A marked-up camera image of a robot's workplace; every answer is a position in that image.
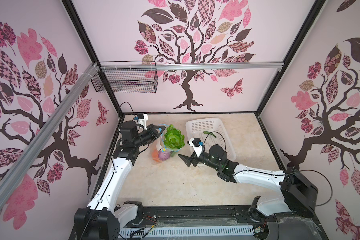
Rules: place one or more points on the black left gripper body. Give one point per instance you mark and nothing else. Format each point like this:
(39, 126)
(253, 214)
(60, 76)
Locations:
(144, 137)

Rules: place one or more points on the black base platform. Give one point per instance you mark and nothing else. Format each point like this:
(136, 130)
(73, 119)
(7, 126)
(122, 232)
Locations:
(284, 226)

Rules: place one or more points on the clear blue-zipper zip bag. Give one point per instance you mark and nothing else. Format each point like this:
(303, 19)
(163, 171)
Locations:
(159, 144)

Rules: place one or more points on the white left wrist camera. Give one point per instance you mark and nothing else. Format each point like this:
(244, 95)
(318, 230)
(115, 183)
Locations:
(142, 120)

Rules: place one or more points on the black wire mesh basket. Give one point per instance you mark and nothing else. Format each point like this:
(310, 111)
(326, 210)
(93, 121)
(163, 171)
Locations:
(126, 77)

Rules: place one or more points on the orange toy pumpkin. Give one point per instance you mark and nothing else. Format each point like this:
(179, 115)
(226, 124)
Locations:
(155, 156)

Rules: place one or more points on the aluminium rail back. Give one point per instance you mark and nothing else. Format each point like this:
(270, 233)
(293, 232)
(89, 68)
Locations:
(213, 66)

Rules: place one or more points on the small green toy bean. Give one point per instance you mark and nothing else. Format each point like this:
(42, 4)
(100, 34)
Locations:
(209, 134)

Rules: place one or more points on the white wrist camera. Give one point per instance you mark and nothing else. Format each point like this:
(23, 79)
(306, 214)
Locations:
(197, 145)
(142, 120)

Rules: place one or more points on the white perforated plastic basket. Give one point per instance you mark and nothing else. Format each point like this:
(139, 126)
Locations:
(211, 131)

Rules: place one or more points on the aluminium rail left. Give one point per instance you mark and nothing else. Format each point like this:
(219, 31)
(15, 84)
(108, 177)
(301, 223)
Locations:
(16, 173)

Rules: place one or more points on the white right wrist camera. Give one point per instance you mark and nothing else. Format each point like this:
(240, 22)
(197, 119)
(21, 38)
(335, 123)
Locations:
(197, 145)

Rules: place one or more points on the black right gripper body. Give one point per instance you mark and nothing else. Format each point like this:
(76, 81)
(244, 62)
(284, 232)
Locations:
(205, 159)

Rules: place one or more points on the purple toy onion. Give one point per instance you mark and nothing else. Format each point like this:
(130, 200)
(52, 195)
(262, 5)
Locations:
(164, 154)

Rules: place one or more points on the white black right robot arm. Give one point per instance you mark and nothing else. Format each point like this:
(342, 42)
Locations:
(292, 191)

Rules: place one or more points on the white slotted cable duct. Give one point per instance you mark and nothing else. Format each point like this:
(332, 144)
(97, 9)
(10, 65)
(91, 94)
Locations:
(182, 232)

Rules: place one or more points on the aluminium rail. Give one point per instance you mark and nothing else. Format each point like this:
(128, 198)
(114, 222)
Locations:
(16, 173)
(213, 66)

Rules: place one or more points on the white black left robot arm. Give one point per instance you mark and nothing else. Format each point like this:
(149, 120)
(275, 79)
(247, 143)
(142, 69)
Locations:
(102, 219)

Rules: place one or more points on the green toy cabbage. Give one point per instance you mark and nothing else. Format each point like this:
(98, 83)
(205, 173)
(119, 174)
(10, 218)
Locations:
(173, 138)

